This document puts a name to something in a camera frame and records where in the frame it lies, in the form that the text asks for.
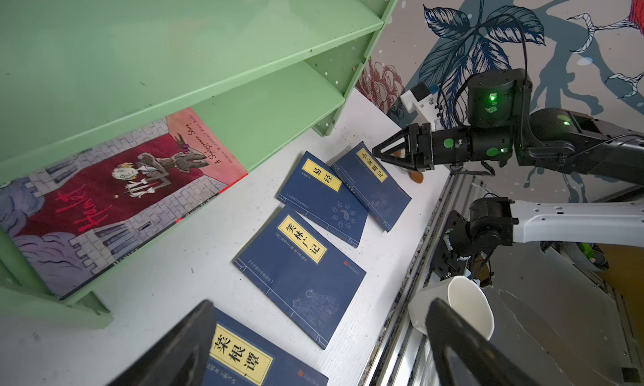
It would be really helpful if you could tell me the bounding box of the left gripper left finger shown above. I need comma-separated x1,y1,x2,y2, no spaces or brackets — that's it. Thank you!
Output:
111,300,216,386

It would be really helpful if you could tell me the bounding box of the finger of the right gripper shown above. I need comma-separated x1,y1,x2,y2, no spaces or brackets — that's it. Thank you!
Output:
376,151,416,171
372,124,418,157

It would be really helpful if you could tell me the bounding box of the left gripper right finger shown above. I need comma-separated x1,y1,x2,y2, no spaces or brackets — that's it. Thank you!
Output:
425,299,537,385

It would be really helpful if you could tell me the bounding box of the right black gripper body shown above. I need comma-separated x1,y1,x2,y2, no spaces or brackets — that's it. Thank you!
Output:
407,124,513,171

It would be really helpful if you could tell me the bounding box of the blue book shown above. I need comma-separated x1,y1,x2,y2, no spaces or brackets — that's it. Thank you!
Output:
233,206,367,350
202,310,328,386
276,151,368,248
331,142,412,232

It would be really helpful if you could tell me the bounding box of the red pink Hamlet book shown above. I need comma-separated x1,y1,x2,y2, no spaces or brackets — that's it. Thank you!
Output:
1,108,247,299

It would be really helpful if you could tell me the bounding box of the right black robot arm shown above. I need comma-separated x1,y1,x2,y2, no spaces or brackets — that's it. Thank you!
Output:
372,28,643,278

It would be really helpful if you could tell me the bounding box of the white ceramic mug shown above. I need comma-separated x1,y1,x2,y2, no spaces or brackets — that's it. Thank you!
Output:
408,275,495,341

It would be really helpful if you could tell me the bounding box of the green wooden two-tier shelf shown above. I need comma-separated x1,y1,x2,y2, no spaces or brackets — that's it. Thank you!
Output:
1,0,398,328

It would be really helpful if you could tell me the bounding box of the brown bear plush keychain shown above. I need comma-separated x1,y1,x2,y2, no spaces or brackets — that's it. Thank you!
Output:
394,150,424,184

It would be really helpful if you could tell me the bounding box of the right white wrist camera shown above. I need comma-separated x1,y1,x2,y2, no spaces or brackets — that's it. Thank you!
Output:
400,82,439,124

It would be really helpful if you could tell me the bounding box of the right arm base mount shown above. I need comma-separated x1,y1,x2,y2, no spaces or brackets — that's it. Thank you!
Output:
430,210,502,280

